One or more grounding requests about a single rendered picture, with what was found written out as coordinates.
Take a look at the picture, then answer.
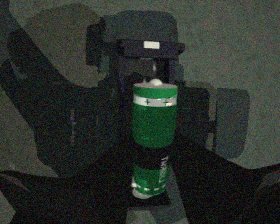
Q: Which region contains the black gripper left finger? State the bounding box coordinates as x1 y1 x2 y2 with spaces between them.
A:
0 131 135 224

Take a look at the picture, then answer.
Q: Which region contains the green cylindrical battery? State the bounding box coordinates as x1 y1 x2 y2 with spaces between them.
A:
132 79 177 196

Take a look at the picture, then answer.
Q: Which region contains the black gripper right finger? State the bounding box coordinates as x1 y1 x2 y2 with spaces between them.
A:
171 131 280 224

